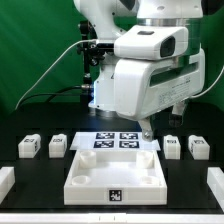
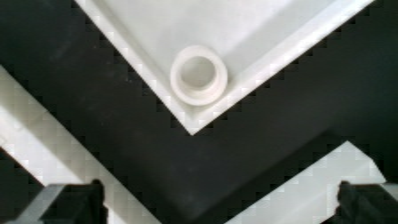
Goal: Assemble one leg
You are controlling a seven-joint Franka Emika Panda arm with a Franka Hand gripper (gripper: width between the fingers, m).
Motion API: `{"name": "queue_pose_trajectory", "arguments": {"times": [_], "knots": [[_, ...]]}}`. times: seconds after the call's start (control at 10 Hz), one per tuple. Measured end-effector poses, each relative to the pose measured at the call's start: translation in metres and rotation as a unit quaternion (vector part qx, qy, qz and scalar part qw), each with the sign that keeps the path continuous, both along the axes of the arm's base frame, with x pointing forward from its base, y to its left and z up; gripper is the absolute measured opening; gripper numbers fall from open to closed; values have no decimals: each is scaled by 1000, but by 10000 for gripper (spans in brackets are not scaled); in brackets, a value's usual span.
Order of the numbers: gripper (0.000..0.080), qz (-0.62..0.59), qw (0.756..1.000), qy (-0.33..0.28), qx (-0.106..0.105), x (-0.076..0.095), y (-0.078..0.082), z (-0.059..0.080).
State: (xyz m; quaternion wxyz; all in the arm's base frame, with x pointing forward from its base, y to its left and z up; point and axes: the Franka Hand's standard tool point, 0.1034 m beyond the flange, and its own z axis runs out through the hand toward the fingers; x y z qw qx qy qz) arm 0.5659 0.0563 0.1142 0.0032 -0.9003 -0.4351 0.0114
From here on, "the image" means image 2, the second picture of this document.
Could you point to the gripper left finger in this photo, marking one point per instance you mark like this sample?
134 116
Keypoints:
68 204

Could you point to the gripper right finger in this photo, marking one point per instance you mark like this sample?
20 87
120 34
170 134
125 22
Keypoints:
367 204

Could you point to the white square tabletop part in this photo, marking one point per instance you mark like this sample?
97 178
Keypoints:
209 46

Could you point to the white U-shaped obstacle fence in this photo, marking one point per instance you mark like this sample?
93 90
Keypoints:
44 147

